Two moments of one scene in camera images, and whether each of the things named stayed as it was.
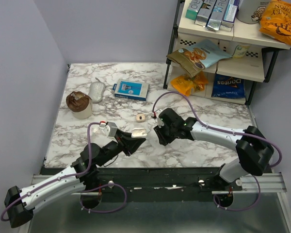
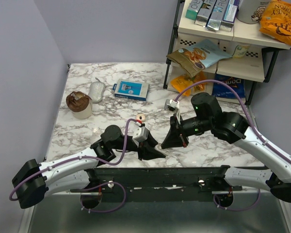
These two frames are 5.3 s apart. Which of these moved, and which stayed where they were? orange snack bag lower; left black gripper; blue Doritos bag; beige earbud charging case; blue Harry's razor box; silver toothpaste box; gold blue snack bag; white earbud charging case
Moved: left black gripper; white earbud charging case
Stayed: beige earbud charging case; orange snack bag lower; blue Doritos bag; silver toothpaste box; blue Harry's razor box; gold blue snack bag
